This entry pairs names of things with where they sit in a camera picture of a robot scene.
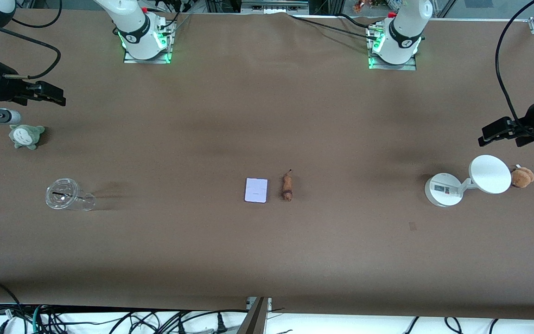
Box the black cable on table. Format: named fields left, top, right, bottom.
left=288, top=14, right=379, bottom=40

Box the lavender card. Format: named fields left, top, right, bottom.
left=244, top=178, right=268, bottom=204

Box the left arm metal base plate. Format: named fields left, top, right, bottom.
left=368, top=26, right=417, bottom=71

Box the green grey plush toy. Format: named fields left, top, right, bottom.
left=9, top=123, right=45, bottom=150

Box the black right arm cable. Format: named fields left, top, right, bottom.
left=0, top=18, right=61, bottom=79

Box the aluminium post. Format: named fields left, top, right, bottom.
left=237, top=297, right=272, bottom=334

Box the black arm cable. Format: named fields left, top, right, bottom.
left=495, top=0, right=534, bottom=137
left=0, top=18, right=61, bottom=79

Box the teal cable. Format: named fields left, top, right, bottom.
left=32, top=304, right=44, bottom=334

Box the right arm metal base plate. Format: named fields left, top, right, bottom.
left=123, top=19, right=173, bottom=64

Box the white round desk lamp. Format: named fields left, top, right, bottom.
left=425, top=154, right=512, bottom=207

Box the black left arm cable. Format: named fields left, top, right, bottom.
left=495, top=0, right=534, bottom=137

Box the brown table cover sheet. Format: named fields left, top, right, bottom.
left=0, top=9, right=534, bottom=321

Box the brown plush bear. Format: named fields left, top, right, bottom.
left=510, top=165, right=534, bottom=188

